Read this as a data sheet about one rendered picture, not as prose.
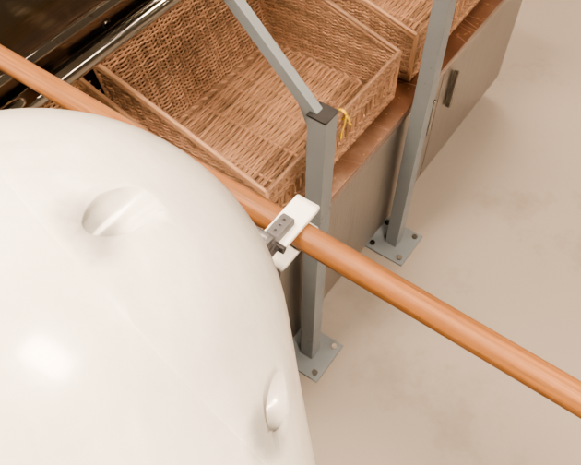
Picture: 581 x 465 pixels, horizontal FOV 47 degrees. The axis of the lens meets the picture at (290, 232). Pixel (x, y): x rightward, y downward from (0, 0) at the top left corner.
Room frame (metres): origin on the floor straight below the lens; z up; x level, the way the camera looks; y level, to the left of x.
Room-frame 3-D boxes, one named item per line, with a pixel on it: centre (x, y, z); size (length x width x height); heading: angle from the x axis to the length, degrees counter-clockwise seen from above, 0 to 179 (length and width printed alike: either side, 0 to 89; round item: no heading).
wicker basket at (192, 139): (1.22, 0.08, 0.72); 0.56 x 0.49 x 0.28; 145
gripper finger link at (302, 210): (0.43, 0.00, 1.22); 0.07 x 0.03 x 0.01; 144
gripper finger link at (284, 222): (0.40, 0.02, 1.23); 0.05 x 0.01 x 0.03; 144
